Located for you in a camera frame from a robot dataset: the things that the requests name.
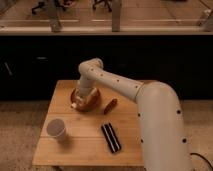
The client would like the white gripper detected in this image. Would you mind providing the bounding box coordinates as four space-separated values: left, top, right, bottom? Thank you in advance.
71 88 98 109

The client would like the black striped rectangular box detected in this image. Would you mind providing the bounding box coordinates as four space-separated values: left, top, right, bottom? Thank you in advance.
101 123 121 153

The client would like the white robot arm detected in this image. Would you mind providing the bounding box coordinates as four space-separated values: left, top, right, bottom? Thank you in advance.
75 58 193 171

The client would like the brown sausage-shaped object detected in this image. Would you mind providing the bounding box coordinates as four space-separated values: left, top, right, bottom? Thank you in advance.
104 99 117 115

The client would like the orange ceramic bowl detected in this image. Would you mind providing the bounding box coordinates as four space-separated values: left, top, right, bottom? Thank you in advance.
70 87 100 112

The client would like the black office chair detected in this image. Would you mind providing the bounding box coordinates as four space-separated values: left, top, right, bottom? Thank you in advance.
92 0 113 13
31 0 73 16

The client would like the black cable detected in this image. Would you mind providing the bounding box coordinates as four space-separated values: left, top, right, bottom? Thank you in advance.
189 152 213 171

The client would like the white paper cup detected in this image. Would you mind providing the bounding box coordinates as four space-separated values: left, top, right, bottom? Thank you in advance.
46 118 66 142

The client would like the wooden table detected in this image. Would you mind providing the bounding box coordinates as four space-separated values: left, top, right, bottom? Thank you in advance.
33 80 143 167

